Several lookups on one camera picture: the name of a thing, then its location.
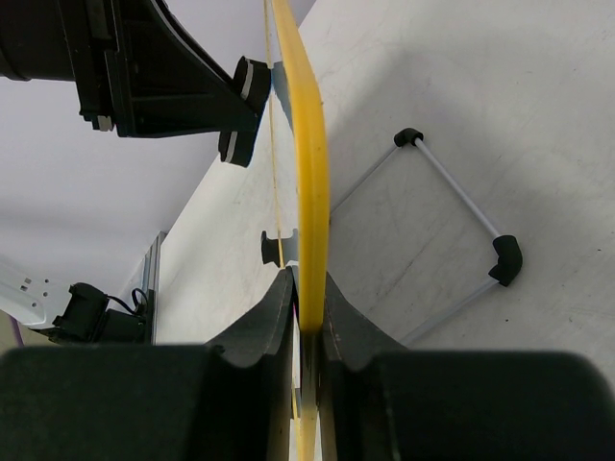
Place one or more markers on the left black whiteboard foot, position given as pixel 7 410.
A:
pixel 269 247

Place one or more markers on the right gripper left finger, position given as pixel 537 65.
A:
pixel 228 399

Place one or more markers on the blue whiteboard eraser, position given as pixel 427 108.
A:
pixel 252 79

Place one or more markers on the white wire whiteboard stand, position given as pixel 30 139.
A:
pixel 405 227

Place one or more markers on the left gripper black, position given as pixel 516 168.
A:
pixel 140 74

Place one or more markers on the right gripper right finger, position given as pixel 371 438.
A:
pixel 382 401

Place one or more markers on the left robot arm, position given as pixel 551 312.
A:
pixel 36 45

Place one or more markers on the yellow framed whiteboard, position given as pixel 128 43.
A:
pixel 301 190

